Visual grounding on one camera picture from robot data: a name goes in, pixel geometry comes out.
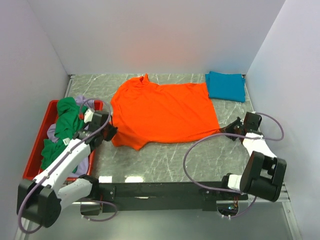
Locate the orange t shirt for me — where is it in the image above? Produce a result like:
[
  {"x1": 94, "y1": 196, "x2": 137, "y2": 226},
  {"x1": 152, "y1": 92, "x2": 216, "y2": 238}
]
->
[{"x1": 110, "y1": 74, "x2": 220, "y2": 151}]

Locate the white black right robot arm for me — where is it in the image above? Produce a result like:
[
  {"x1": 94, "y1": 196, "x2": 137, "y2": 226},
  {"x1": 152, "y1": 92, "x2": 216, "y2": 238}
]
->
[{"x1": 205, "y1": 112, "x2": 287, "y2": 202}]

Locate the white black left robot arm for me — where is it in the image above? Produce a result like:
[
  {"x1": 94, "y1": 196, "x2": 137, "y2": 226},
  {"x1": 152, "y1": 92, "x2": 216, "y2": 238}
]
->
[{"x1": 16, "y1": 109, "x2": 117, "y2": 229}]

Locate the folded blue t shirt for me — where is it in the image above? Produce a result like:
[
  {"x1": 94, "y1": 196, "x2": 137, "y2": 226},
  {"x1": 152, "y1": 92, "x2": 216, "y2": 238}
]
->
[{"x1": 205, "y1": 71, "x2": 246, "y2": 103}]

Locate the green t shirt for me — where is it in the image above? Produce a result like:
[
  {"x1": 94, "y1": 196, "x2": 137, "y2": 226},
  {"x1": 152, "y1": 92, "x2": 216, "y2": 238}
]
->
[{"x1": 40, "y1": 97, "x2": 88, "y2": 170}]

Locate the lavender t shirt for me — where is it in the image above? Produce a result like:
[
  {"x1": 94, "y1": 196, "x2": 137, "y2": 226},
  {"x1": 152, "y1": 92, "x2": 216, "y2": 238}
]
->
[{"x1": 46, "y1": 94, "x2": 96, "y2": 177}]

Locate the red plastic bin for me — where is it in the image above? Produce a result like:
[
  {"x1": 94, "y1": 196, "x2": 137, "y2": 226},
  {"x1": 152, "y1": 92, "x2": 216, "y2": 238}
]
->
[{"x1": 23, "y1": 100, "x2": 104, "y2": 180}]

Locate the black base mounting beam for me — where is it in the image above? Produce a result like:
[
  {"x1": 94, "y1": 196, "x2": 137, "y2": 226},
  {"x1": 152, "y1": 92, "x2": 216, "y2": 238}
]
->
[{"x1": 98, "y1": 181, "x2": 226, "y2": 213}]

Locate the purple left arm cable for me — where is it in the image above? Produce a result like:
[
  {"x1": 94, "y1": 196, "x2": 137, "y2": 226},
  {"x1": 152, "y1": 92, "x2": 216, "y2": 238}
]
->
[{"x1": 17, "y1": 98, "x2": 112, "y2": 235}]

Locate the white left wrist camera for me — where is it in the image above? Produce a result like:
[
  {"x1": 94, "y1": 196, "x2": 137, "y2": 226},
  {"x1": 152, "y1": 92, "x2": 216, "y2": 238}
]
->
[{"x1": 78, "y1": 108, "x2": 95, "y2": 124}]

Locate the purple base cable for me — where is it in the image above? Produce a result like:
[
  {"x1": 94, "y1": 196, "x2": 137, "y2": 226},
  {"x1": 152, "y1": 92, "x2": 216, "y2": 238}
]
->
[{"x1": 82, "y1": 199, "x2": 118, "y2": 223}]

